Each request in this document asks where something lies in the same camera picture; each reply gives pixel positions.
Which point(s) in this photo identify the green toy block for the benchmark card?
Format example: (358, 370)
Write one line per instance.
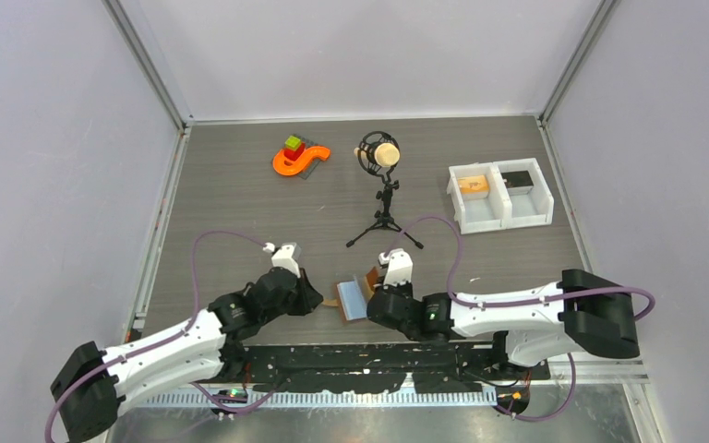
(294, 143)

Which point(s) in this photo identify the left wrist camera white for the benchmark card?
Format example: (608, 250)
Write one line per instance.
(284, 256)

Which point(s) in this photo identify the aluminium front rail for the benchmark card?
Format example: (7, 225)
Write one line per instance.
(407, 395)

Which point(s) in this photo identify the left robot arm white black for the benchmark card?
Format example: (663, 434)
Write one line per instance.
(95, 387)

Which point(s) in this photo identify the beige microphone in shock mount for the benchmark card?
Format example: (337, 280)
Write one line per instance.
(378, 153)

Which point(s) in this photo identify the brown card holder wallet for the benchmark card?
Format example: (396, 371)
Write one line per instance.
(368, 281)

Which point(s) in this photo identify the white two-compartment box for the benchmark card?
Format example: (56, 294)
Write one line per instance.
(501, 210)

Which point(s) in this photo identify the red toy block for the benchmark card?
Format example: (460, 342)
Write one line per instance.
(292, 153)

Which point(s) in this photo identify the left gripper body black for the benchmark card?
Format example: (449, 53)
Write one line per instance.
(275, 311)

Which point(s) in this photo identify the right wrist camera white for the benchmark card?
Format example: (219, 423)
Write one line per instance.
(397, 266)

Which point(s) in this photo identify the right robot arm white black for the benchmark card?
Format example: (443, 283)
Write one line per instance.
(581, 312)

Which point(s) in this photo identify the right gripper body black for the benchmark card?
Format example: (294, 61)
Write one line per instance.
(405, 290)

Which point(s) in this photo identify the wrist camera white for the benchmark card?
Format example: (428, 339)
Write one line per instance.
(397, 266)
(284, 256)

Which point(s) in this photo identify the orange curved plastic piece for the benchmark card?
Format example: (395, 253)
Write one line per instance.
(283, 167)

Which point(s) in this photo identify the black card in box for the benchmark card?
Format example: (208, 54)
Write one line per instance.
(518, 182)

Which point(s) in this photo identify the orange card in box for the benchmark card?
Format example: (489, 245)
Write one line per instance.
(473, 186)

